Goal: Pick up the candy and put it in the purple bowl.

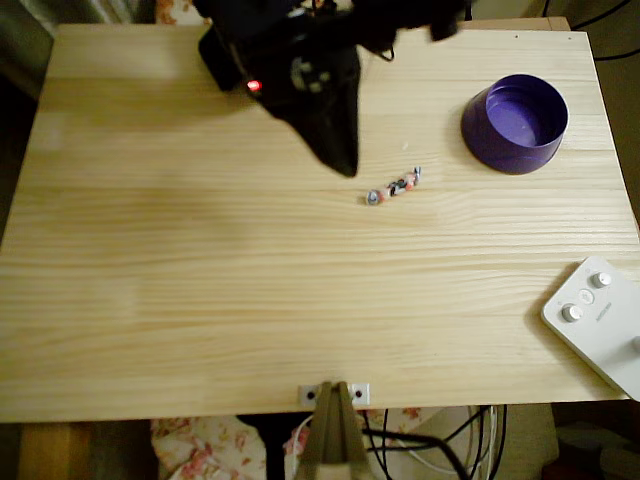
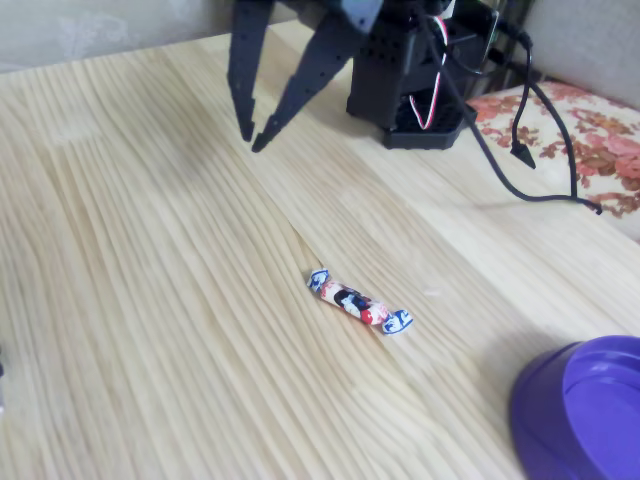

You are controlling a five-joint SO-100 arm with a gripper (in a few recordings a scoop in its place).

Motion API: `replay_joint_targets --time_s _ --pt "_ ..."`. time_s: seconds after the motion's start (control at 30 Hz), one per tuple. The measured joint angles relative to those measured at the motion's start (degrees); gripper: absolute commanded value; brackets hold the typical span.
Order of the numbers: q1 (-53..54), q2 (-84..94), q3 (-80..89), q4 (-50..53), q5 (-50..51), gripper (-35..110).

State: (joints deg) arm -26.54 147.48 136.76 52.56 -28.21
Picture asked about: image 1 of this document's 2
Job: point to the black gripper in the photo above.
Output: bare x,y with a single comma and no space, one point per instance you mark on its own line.
327,107

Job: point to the candy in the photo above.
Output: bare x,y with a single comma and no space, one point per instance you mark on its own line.
395,188

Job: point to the black robot arm with base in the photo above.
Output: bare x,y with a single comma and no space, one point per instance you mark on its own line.
230,50

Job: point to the purple plastic bowl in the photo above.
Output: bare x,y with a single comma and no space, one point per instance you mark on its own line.
515,120

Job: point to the floral fabric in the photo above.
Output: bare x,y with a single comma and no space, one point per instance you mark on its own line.
200,450
172,12

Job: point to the grey curtain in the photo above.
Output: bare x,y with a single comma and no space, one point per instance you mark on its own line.
20,50

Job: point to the white control box with knobs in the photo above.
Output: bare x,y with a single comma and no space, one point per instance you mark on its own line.
600,340

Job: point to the wooden table leg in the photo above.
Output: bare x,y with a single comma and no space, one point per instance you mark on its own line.
50,450

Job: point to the white metal bracket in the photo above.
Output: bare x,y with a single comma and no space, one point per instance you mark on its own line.
303,391

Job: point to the beige camera stand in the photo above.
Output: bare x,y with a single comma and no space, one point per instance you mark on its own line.
332,435

